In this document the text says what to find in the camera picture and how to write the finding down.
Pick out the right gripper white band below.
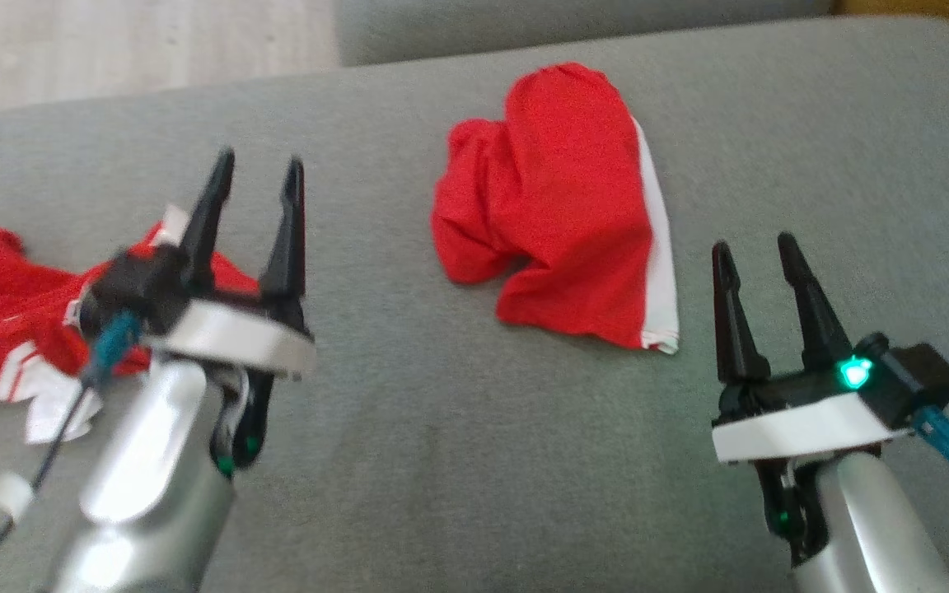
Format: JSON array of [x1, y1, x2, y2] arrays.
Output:
[[712, 232, 912, 569]]

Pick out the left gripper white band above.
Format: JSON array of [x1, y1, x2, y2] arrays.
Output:
[[141, 148, 317, 480]]

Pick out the red shorts with white stripe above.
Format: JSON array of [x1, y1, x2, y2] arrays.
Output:
[[431, 63, 680, 355]]

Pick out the red jersey with white trim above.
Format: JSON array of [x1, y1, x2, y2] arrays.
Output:
[[0, 206, 261, 446]]

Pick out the yellow sofa backrest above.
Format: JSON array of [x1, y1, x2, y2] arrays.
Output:
[[833, 0, 949, 42]]

